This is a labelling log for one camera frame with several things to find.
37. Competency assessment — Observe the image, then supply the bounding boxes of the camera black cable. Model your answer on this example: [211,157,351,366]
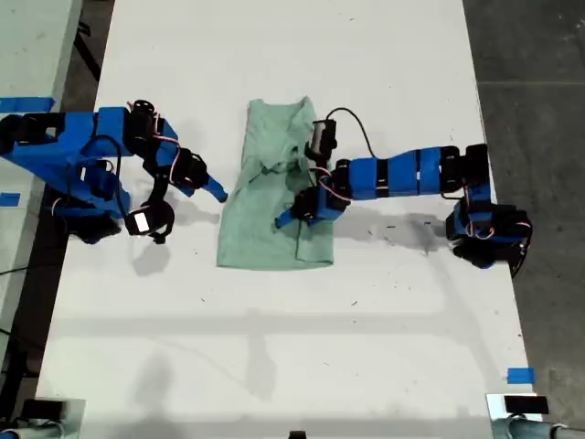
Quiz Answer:
[66,145,132,220]
[324,107,378,159]

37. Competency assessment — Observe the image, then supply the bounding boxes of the pale side table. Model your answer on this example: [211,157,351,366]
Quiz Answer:
[0,0,84,367]

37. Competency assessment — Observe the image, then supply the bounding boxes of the pale green T-shirt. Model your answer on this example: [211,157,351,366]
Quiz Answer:
[216,95,335,271]

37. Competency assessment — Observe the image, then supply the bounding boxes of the grey tube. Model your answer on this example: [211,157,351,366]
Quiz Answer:
[0,423,65,439]
[491,418,585,439]

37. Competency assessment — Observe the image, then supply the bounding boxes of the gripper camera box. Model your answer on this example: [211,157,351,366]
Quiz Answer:
[122,200,177,245]
[304,119,339,161]

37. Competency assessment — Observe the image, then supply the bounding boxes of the black stand legs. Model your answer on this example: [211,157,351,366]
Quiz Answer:
[72,17,104,86]

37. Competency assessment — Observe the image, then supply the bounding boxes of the small black box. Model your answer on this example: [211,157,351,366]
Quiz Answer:
[504,395,548,412]
[21,398,65,420]

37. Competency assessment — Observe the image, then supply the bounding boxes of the white mounting plate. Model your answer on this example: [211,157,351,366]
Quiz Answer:
[484,392,549,424]
[17,397,87,429]

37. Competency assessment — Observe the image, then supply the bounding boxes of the long blue tape strip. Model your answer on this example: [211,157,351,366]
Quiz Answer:
[0,96,57,113]

